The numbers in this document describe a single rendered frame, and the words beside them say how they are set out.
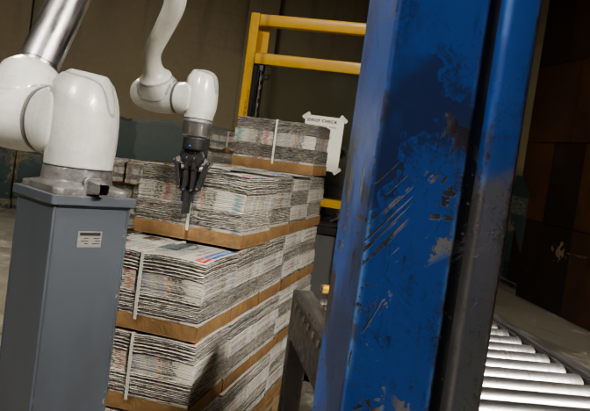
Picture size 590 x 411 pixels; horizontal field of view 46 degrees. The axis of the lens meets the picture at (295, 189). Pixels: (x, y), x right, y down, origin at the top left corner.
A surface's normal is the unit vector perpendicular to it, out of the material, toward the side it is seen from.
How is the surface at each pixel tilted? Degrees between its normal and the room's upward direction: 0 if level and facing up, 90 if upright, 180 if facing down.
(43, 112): 84
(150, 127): 90
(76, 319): 90
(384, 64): 90
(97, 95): 70
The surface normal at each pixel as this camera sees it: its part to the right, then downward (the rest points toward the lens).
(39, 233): -0.70, -0.06
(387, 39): -0.98, -0.13
